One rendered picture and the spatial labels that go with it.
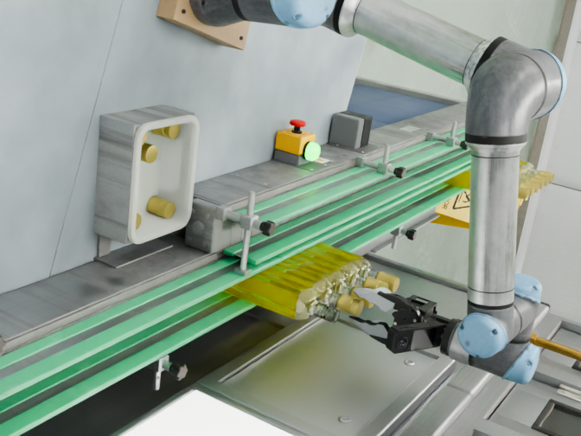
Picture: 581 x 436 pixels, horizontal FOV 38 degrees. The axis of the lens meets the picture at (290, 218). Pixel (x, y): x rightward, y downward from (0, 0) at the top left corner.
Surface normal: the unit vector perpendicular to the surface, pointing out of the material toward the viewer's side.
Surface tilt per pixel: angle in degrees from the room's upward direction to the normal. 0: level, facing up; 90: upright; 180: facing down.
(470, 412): 90
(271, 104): 0
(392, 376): 90
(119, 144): 90
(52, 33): 0
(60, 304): 90
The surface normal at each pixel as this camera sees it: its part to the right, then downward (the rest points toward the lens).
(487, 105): -0.56, -0.17
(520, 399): 0.13, -0.94
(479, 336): -0.56, 0.20
